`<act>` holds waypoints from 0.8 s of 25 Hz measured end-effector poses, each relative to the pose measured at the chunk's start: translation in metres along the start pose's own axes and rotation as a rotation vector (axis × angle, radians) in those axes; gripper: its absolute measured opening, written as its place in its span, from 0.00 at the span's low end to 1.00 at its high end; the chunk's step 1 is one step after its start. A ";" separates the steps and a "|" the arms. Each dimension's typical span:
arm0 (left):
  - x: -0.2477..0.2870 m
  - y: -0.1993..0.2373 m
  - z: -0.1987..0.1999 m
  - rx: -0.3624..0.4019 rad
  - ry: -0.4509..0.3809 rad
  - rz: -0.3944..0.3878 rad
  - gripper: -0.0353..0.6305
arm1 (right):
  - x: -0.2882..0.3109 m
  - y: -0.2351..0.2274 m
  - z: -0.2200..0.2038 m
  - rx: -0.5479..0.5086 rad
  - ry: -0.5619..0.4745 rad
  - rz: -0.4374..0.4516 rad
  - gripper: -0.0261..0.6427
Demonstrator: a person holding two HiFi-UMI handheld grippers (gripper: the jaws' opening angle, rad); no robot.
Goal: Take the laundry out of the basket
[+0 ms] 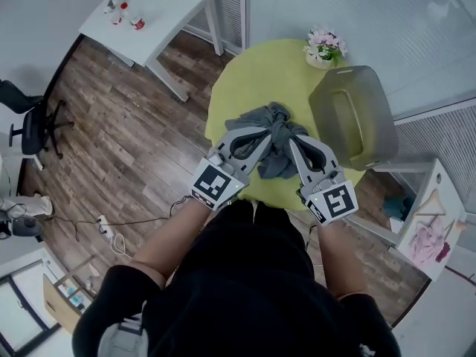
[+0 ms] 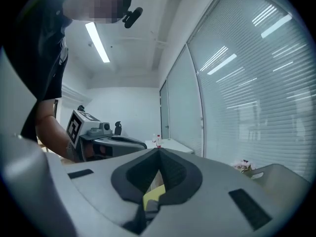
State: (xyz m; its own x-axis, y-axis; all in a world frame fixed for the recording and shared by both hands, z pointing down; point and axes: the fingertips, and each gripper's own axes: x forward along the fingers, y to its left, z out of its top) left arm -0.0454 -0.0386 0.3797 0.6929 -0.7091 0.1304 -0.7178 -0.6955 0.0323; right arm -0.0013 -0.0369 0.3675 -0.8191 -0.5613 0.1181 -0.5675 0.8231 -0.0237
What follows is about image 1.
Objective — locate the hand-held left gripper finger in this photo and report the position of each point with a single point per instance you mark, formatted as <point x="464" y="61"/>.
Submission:
<point x="256" y="160"/>
<point x="241" y="132"/>

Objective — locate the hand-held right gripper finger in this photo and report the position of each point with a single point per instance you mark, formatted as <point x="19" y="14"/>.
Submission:
<point x="323" y="151"/>
<point x="302" y="166"/>

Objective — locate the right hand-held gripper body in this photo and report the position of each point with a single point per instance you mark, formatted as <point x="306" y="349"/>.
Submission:
<point x="334" y="199"/>

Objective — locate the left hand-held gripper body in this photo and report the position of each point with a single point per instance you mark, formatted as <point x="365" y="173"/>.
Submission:
<point x="215" y="184"/>

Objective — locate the dark grey clothes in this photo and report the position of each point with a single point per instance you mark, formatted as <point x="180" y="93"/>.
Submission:
<point x="277" y="125"/>

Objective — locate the grey plastic basket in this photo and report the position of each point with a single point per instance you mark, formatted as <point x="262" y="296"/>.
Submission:
<point x="353" y="117"/>

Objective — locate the person's right forearm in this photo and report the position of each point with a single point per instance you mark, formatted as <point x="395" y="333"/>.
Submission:
<point x="338" y="259"/>

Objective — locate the person's left forearm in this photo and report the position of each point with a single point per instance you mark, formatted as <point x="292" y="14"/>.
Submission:
<point x="167" y="244"/>

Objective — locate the round table green tablecloth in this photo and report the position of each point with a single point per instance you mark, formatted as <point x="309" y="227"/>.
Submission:
<point x="245" y="84"/>

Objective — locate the teal bin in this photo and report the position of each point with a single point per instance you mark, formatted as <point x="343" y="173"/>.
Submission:
<point x="398" y="208"/>

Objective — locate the wooden triangle hanger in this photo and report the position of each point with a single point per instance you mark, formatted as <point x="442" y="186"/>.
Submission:
<point x="431" y="199"/>

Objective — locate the pink garment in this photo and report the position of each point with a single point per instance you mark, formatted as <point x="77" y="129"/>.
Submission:
<point x="424" y="242"/>

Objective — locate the pink flowers in pot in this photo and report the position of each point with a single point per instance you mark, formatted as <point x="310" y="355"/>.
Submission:
<point x="325" y="47"/>

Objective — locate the white table with hangers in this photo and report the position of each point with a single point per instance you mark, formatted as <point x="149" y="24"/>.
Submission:
<point x="427" y="266"/>

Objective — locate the white slatted blind panel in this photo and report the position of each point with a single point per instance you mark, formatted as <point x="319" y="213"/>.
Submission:
<point x="227" y="9"/>
<point x="439" y="140"/>

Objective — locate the white power strip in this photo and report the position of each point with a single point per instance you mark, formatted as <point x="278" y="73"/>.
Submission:
<point x="105" y="228"/>

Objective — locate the person's black top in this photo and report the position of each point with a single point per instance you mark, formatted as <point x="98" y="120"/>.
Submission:
<point x="238" y="303"/>

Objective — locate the dark red cloth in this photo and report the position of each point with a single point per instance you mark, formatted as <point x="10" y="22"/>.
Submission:
<point x="444" y="252"/>

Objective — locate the white desk with bottles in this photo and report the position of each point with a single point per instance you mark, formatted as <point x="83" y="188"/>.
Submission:
<point x="163" y="9"/>

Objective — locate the small red label bottle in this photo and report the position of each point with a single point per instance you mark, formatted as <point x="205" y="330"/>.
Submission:
<point x="137" y="22"/>

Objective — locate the clear bottle red cap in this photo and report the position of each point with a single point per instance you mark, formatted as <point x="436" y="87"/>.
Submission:
<point x="123" y="6"/>
<point x="116" y="19"/>

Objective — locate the grey waist pack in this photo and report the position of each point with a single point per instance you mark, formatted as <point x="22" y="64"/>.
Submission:
<point x="122" y="338"/>

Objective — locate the white fabric bag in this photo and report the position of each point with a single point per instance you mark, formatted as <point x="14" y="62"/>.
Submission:
<point x="33" y="203"/>

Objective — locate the black office chair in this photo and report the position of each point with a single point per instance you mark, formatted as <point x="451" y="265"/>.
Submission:
<point x="33" y="132"/>

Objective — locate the dark grey round device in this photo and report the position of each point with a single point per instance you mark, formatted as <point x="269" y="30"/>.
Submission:
<point x="28" y="227"/>

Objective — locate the window with dark frame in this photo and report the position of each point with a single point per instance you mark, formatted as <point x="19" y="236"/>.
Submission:
<point x="15" y="311"/>

